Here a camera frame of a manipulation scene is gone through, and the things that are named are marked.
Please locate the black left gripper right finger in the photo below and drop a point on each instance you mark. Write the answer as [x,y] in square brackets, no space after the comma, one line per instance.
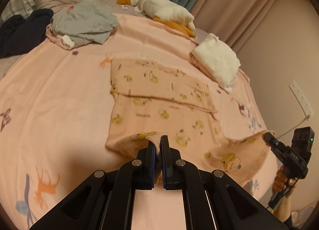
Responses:
[171,180]

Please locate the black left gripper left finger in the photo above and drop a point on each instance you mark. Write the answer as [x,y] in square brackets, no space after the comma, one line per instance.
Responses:
[146,171]

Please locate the pink cartoon print garment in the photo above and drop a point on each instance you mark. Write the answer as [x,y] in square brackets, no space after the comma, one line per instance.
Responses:
[152,100]

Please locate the person's right forearm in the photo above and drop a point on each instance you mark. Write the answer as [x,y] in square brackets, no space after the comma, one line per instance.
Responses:
[283,211]

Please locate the person's right hand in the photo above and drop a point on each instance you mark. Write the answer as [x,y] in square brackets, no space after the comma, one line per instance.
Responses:
[281,181]

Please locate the pink folded garment under white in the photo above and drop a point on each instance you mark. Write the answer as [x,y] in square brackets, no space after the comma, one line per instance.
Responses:
[201,67]

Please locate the pink animal print bedsheet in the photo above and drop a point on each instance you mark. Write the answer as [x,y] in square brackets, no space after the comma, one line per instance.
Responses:
[56,107]

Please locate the pink white garment under grey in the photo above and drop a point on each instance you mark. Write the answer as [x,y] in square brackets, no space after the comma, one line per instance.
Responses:
[63,41]

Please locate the white goose plush toy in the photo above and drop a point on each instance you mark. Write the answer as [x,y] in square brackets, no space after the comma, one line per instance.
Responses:
[166,12]

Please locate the grey crumpled garment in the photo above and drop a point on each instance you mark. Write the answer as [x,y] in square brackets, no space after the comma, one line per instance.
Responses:
[85,22]

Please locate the dark navy garment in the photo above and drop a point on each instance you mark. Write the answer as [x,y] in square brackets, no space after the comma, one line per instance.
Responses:
[19,35]

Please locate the plaid grey pillow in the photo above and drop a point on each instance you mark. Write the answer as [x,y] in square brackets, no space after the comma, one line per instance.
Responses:
[18,7]

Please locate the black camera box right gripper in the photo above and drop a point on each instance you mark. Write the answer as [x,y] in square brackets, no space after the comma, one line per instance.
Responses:
[302,142]

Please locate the white wall power strip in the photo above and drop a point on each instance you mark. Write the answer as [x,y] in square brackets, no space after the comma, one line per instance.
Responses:
[302,99]

